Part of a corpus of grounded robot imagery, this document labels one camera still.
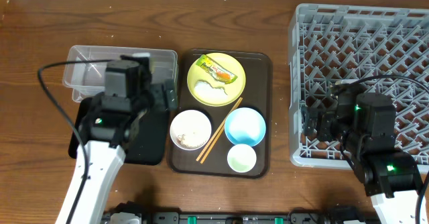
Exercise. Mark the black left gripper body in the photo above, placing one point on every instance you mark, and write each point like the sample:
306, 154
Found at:
145, 100

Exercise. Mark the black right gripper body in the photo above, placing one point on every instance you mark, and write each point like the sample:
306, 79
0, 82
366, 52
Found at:
330, 129

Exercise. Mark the white pink rice bowl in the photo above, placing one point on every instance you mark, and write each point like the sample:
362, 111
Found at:
190, 130

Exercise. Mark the white tissue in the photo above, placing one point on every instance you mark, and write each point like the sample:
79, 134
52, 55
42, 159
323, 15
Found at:
205, 92

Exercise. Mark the green snack wrapper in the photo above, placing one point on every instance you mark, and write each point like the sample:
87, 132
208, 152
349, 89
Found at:
214, 69

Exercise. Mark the small white cup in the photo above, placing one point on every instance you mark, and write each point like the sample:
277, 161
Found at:
241, 158

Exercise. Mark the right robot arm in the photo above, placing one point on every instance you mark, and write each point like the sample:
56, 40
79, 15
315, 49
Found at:
363, 124

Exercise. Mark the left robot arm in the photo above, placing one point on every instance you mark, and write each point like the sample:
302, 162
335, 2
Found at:
128, 119

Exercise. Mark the grey dishwasher rack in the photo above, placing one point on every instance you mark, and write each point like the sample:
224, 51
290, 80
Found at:
386, 48

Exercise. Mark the black tray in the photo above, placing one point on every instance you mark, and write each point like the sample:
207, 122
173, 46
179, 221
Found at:
149, 145

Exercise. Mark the clear plastic bin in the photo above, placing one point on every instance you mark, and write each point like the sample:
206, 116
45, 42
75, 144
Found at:
87, 77

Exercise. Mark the yellow plate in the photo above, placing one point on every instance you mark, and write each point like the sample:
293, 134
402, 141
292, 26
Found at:
234, 90

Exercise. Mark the blue bowl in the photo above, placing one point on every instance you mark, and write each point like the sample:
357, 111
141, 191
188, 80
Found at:
245, 126

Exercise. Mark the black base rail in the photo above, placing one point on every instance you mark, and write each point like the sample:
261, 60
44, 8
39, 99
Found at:
133, 213

